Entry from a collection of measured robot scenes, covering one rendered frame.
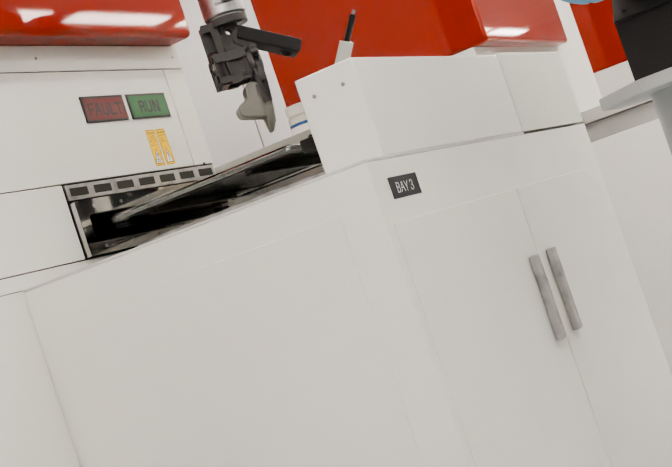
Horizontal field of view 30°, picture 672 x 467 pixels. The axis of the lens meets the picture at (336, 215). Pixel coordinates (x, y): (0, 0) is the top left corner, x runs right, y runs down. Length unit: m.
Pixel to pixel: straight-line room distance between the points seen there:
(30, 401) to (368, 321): 0.56
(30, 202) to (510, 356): 0.79
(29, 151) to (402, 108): 0.65
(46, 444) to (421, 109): 0.74
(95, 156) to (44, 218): 0.20
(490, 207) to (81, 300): 0.63
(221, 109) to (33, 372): 3.53
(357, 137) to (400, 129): 0.08
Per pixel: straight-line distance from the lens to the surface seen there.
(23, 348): 1.95
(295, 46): 2.21
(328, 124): 1.71
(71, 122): 2.19
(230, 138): 5.36
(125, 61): 2.37
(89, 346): 1.91
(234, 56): 2.17
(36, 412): 1.94
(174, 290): 1.80
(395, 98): 1.76
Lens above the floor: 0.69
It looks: 3 degrees up
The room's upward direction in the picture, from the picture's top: 19 degrees counter-clockwise
